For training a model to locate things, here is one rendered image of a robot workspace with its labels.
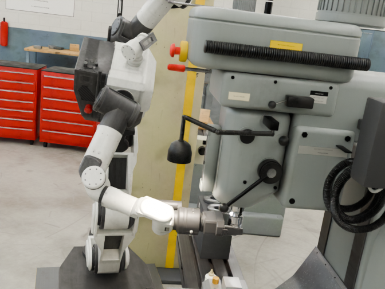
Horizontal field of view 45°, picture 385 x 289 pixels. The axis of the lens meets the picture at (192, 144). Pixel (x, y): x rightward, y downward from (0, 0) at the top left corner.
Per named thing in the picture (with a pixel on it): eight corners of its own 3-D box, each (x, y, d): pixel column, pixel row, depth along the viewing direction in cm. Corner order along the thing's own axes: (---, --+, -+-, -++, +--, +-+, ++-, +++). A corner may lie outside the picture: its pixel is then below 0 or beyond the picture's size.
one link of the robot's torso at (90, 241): (85, 255, 239) (86, 231, 235) (123, 253, 244) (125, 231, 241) (86, 277, 220) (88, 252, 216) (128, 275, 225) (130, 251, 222)
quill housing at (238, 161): (215, 212, 137) (230, 107, 129) (206, 187, 157) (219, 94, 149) (277, 216, 140) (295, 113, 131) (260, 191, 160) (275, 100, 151)
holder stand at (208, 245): (199, 258, 187) (205, 213, 182) (192, 233, 208) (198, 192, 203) (228, 260, 189) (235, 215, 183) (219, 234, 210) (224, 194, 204)
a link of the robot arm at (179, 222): (187, 227, 147) (151, 225, 146) (184, 240, 156) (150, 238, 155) (188, 195, 153) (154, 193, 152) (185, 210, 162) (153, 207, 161)
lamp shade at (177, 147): (162, 157, 138) (164, 137, 136) (183, 155, 142) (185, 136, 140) (174, 164, 132) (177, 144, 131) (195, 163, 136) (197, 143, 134)
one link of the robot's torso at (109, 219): (93, 229, 206) (95, 127, 214) (132, 228, 211) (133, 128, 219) (96, 229, 192) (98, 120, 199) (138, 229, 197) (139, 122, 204)
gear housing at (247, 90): (219, 107, 127) (224, 70, 124) (207, 92, 150) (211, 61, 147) (335, 118, 131) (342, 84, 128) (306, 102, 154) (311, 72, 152)
